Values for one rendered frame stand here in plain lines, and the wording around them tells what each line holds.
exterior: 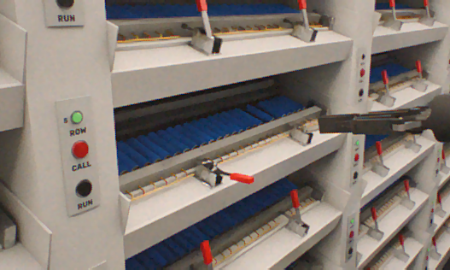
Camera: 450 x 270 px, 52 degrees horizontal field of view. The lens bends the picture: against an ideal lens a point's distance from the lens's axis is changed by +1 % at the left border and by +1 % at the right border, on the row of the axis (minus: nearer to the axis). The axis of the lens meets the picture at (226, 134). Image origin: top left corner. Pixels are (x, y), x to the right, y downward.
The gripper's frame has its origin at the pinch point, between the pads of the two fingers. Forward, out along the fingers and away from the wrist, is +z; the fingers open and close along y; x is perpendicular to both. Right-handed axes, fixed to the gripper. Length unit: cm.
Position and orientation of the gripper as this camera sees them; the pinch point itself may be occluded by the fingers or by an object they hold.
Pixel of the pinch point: (339, 123)
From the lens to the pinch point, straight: 85.4
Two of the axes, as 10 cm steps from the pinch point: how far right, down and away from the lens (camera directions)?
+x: -1.6, -9.8, -1.4
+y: 6.3, -2.1, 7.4
